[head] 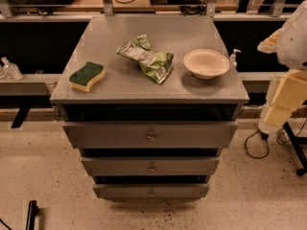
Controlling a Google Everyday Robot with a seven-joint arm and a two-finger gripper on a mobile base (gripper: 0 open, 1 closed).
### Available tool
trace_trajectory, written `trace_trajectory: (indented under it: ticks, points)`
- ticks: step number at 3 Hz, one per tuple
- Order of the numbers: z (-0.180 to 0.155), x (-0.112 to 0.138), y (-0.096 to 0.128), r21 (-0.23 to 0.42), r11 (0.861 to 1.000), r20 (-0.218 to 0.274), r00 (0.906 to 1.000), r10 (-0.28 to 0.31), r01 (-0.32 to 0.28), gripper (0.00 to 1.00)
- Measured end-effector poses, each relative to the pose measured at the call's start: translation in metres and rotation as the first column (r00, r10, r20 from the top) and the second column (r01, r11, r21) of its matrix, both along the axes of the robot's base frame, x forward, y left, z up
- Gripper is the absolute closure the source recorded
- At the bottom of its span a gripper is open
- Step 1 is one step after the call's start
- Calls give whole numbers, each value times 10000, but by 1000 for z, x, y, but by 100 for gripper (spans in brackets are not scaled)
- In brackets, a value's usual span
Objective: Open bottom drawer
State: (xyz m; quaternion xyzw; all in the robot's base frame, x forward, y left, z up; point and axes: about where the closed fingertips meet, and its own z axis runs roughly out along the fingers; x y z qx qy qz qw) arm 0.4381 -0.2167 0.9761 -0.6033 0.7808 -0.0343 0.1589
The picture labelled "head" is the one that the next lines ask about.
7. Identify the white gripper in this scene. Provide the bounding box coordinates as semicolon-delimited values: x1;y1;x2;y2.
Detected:
257;29;307;132

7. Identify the grey bottom drawer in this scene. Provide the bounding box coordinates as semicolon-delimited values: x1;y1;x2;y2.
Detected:
93;184;209;199

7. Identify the grey drawer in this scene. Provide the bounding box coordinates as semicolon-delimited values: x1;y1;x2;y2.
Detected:
93;184;209;199
63;122;238;149
82;157;219;176

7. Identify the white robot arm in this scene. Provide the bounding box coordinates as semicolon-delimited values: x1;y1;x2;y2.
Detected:
257;1;307;134

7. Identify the grey drawer cabinet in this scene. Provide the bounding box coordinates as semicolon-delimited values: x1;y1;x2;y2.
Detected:
51;14;248;185

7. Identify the grey top drawer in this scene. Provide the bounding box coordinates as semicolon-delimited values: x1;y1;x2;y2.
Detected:
63;122;238;149

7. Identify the grey middle drawer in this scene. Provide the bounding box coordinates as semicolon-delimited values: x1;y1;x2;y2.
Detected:
82;157;219;176

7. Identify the white pump bottle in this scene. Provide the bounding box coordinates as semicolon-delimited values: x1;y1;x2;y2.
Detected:
229;49;241;68

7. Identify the white bowl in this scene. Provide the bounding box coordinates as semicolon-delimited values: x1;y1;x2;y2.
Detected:
183;49;230;80

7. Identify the black stand leg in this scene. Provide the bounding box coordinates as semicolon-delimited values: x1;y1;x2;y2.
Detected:
283;122;307;176

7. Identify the green crumpled chip bag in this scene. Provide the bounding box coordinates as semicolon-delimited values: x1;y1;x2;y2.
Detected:
116;34;174;84

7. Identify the green yellow sponge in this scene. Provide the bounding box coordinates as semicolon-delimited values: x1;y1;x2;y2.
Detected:
69;61;106;92

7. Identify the clear sanitizer bottle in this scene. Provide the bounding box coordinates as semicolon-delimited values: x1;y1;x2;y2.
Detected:
1;57;23;81

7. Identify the black floor bar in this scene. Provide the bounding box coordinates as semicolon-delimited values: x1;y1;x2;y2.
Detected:
25;200;39;230

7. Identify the black power cable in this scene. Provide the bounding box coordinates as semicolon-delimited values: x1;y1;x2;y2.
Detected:
244;128;271;160

